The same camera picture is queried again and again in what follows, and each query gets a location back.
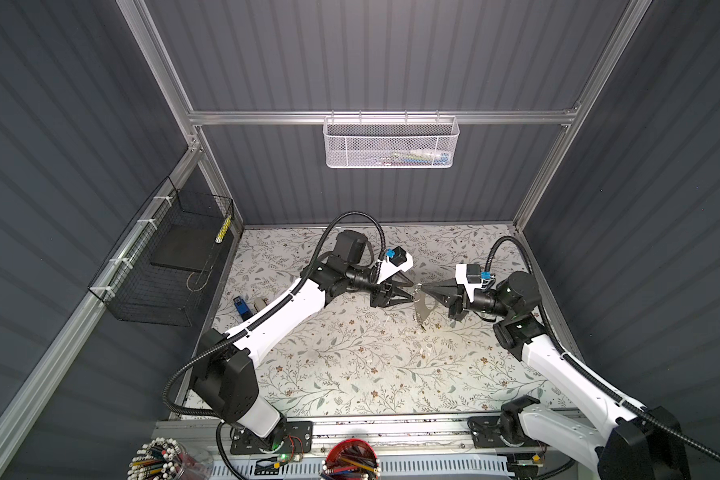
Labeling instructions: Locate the grey strap metal keyring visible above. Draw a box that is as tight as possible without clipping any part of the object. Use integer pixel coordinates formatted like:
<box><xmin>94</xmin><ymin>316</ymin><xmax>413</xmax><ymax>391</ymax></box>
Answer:
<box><xmin>412</xmin><ymin>283</ymin><xmax>439</xmax><ymax>331</ymax></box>

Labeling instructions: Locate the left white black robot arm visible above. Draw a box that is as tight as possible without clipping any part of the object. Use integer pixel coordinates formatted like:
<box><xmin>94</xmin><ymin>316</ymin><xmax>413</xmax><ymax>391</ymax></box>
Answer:
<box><xmin>190</xmin><ymin>230</ymin><xmax>413</xmax><ymax>451</ymax></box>

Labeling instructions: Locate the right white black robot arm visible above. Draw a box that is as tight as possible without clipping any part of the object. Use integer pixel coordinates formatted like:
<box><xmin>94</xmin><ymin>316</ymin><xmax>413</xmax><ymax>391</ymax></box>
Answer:
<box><xmin>421</xmin><ymin>264</ymin><xmax>691</xmax><ymax>479</ymax></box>

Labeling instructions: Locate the blue usb stick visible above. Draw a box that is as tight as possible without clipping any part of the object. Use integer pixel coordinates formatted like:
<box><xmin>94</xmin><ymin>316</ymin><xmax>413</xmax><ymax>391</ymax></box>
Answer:
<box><xmin>233</xmin><ymin>296</ymin><xmax>253</xmax><ymax>320</ymax></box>

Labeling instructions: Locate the red pencil cup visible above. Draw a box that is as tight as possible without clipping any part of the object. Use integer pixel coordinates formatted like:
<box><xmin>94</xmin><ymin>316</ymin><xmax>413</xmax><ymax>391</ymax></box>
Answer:
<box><xmin>320</xmin><ymin>438</ymin><xmax>381</xmax><ymax>480</ymax></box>

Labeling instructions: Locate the yellow marker pen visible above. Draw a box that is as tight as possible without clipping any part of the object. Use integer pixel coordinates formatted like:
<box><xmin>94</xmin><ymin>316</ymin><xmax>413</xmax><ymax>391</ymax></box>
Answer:
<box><xmin>215</xmin><ymin>215</ymin><xmax>232</xmax><ymax>244</ymax></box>

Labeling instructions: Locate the clear pencil jar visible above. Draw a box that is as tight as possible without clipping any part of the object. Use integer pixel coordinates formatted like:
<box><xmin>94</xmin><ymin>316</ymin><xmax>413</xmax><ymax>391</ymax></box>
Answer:
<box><xmin>126</xmin><ymin>437</ymin><xmax>213</xmax><ymax>480</ymax></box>

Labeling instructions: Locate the right black corrugated cable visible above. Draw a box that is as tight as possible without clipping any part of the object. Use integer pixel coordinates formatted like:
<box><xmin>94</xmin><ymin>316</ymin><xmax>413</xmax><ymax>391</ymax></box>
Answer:
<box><xmin>483</xmin><ymin>235</ymin><xmax>720</xmax><ymax>475</ymax></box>

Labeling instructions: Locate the black corrugated cable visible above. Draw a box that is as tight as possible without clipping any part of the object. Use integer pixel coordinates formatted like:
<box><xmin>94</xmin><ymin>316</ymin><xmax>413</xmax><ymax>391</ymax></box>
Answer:
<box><xmin>161</xmin><ymin>210</ymin><xmax>388</xmax><ymax>480</ymax></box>
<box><xmin>483</xmin><ymin>235</ymin><xmax>720</xmax><ymax>475</ymax></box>

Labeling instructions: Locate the white mesh wall basket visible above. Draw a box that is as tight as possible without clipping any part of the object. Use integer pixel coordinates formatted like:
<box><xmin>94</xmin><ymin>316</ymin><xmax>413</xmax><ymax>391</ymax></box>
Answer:
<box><xmin>322</xmin><ymin>113</ymin><xmax>460</xmax><ymax>169</ymax></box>

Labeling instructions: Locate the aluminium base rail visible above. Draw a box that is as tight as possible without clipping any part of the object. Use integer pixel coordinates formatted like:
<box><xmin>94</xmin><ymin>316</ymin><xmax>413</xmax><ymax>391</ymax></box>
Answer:
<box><xmin>153</xmin><ymin>411</ymin><xmax>594</xmax><ymax>479</ymax></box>

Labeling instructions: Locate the left black corrugated cable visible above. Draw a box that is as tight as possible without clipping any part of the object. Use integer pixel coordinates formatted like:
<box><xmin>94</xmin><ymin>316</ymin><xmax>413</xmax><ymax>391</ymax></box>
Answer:
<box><xmin>161</xmin><ymin>210</ymin><xmax>388</xmax><ymax>480</ymax></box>

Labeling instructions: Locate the black wire wall basket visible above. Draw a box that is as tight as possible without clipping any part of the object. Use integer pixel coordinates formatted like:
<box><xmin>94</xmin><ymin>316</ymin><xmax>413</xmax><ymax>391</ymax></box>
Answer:
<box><xmin>89</xmin><ymin>179</ymin><xmax>236</xmax><ymax>327</ymax></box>

